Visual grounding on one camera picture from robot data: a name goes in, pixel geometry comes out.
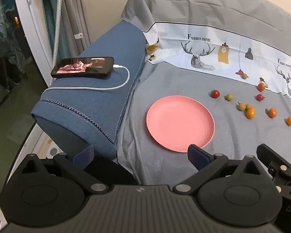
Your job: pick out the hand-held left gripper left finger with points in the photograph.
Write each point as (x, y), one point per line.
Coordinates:
(83, 157)

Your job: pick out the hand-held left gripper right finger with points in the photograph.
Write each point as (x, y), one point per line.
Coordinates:
(196, 156)

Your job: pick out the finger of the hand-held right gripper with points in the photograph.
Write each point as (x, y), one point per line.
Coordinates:
(269, 155)

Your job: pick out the pink round plate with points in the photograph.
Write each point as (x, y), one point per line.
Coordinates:
(179, 121)

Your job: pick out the orange kumquat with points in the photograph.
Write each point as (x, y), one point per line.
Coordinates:
(290, 121)
(250, 113)

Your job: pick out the small orange mandarin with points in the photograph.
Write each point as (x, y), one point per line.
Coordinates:
(272, 113)
(261, 87)

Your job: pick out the yellow-green cherry tomato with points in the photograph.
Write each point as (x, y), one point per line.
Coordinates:
(229, 97)
(248, 105)
(241, 107)

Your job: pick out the red cherry tomato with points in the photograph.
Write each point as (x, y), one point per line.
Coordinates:
(259, 97)
(215, 94)

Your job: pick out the black smartphone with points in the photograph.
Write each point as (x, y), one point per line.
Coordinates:
(87, 65)

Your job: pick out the teal curtain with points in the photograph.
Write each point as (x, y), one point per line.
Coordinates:
(48, 17)

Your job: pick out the grey curtain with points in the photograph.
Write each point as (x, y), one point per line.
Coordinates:
(75, 9)

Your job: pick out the hanging patterned garment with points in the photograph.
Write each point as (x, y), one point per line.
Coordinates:
(2, 29)

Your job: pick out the white wall clip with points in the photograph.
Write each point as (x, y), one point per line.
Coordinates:
(78, 36)

